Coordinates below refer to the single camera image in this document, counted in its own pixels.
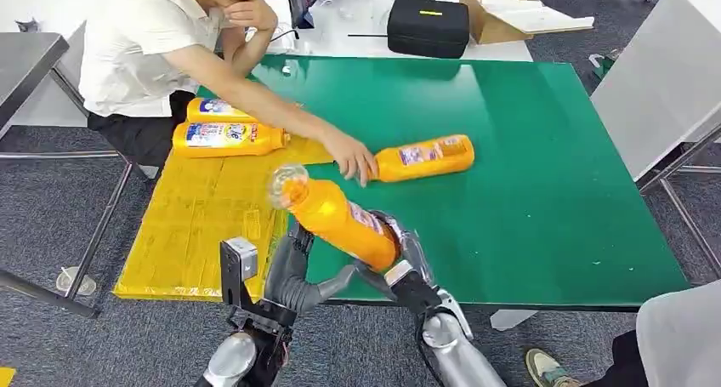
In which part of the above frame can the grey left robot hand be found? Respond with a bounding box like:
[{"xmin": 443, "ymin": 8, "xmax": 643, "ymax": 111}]
[{"xmin": 264, "ymin": 220, "xmax": 359, "ymax": 316}]

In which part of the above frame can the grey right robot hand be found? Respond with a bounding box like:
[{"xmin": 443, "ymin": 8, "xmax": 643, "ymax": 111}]
[{"xmin": 355, "ymin": 210, "xmax": 434, "ymax": 288}]

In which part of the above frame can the person's left hand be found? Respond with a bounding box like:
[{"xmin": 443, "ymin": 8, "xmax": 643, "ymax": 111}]
[{"xmin": 222, "ymin": 0, "xmax": 279, "ymax": 32}]

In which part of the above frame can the person's right hand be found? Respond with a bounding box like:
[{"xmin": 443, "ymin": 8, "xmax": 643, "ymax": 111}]
[{"xmin": 321, "ymin": 126, "xmax": 379, "ymax": 188}]

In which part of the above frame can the orange drink bottle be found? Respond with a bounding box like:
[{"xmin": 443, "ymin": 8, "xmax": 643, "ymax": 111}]
[
  {"xmin": 172, "ymin": 122, "xmax": 290, "ymax": 159},
  {"xmin": 368, "ymin": 134, "xmax": 476, "ymax": 183},
  {"xmin": 267, "ymin": 164, "xmax": 402, "ymax": 273},
  {"xmin": 186, "ymin": 97, "xmax": 260, "ymax": 124}
]

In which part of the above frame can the dark tablet on stand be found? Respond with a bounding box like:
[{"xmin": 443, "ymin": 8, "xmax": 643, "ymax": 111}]
[{"xmin": 287, "ymin": 0, "xmax": 321, "ymax": 30}]

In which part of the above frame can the yellow sheet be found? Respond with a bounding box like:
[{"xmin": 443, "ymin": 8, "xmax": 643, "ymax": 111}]
[{"xmin": 112, "ymin": 100, "xmax": 334, "ymax": 302}]

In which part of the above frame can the person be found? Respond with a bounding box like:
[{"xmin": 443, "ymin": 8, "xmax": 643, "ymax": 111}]
[
  {"xmin": 525, "ymin": 280, "xmax": 721, "ymax": 387},
  {"xmin": 78, "ymin": 0, "xmax": 379, "ymax": 188}
]

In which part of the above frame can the white table foot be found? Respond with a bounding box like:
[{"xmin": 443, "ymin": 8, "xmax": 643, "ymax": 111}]
[{"xmin": 490, "ymin": 309, "xmax": 539, "ymax": 332}]

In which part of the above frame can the green table mat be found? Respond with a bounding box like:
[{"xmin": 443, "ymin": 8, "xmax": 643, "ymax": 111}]
[{"xmin": 196, "ymin": 54, "xmax": 691, "ymax": 310}]

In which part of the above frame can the black case with yellow mark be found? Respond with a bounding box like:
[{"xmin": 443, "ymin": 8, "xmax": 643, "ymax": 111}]
[{"xmin": 386, "ymin": 0, "xmax": 471, "ymax": 60}]

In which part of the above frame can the brown cardboard box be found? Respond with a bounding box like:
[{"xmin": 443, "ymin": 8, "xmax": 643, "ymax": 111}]
[{"xmin": 458, "ymin": 0, "xmax": 543, "ymax": 46}]

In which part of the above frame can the clear plastic cup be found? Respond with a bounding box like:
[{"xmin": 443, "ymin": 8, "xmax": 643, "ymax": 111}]
[{"xmin": 56, "ymin": 266, "xmax": 98, "ymax": 297}]

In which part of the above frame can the white sheet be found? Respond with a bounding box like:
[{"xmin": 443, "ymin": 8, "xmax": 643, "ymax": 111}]
[{"xmin": 477, "ymin": 0, "xmax": 595, "ymax": 37}]

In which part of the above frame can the green floor object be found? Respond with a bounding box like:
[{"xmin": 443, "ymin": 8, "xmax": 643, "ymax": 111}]
[{"xmin": 588, "ymin": 50, "xmax": 621, "ymax": 82}]

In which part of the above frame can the white table with metal legs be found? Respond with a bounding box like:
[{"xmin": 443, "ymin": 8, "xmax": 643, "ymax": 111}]
[{"xmin": 590, "ymin": 0, "xmax": 721, "ymax": 278}]

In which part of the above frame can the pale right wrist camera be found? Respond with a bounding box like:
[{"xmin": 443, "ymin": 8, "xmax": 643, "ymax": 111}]
[{"xmin": 384, "ymin": 259, "xmax": 417, "ymax": 288}]

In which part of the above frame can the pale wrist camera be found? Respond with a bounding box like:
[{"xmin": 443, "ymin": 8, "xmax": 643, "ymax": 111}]
[
  {"xmin": 384, "ymin": 259, "xmax": 417, "ymax": 288},
  {"xmin": 220, "ymin": 236, "xmax": 259, "ymax": 307}
]

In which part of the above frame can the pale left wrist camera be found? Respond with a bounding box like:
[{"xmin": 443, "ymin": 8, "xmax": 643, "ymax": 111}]
[{"xmin": 220, "ymin": 236, "xmax": 259, "ymax": 307}]

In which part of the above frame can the grey table with metal frame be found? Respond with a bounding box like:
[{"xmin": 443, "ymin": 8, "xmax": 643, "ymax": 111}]
[{"xmin": 0, "ymin": 31, "xmax": 136, "ymax": 320}]

